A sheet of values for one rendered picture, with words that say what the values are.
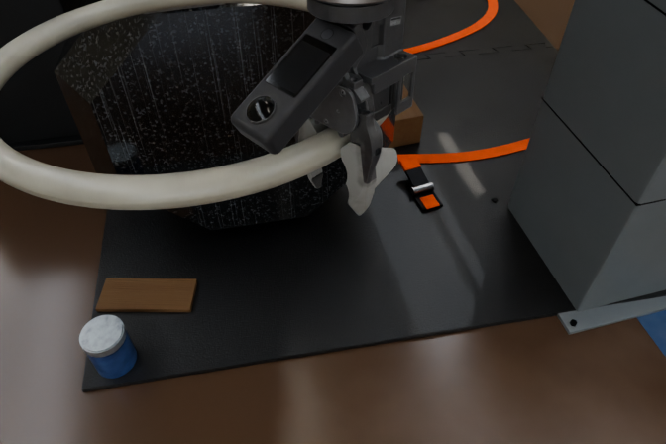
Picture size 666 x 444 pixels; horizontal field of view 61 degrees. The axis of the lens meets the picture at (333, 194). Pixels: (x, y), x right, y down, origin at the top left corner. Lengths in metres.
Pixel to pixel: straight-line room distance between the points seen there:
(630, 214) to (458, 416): 0.60
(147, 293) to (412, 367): 0.72
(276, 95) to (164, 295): 1.19
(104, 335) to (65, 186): 0.93
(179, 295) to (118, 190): 1.10
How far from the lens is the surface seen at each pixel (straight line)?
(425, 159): 1.93
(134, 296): 1.61
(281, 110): 0.43
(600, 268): 1.51
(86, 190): 0.51
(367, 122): 0.48
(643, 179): 1.32
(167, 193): 0.48
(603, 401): 1.55
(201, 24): 1.24
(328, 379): 1.44
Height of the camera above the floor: 1.29
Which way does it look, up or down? 46 degrees down
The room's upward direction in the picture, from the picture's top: straight up
